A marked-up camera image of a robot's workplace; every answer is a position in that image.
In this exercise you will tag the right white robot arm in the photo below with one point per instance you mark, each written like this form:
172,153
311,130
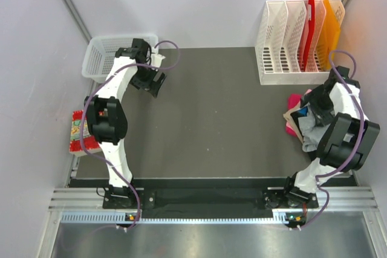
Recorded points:
335,130

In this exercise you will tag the white slotted cable duct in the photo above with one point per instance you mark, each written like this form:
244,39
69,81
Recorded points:
93,217

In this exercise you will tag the red plastic folder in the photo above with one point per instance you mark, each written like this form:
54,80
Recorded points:
310,31

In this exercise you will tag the red illustrated book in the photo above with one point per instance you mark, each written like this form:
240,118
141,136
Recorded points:
89,141

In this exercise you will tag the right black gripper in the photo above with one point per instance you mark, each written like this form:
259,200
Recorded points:
324,116

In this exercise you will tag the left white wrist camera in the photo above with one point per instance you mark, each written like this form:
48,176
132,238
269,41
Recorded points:
156,60

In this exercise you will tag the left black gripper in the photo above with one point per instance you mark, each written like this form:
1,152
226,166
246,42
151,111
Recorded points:
149,84

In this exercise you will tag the grey t-shirt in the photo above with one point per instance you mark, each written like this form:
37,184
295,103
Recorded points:
311,133

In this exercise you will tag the magenta folded t-shirt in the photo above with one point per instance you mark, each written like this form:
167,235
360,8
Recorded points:
293,100

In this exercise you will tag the orange plastic folder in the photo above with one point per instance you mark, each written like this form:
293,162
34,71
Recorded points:
329,37

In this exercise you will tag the beige folded t-shirt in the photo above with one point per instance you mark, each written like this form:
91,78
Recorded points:
291,123

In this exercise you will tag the white perforated plastic basket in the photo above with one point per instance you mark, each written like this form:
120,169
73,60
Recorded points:
100,53

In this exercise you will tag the black daisy print t-shirt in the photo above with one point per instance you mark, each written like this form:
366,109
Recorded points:
303,118

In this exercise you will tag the white file organizer rack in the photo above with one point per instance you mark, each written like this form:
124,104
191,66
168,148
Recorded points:
278,46

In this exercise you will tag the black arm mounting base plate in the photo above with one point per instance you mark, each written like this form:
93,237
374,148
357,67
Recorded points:
202,201

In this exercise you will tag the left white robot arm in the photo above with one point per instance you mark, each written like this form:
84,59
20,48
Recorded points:
138,66

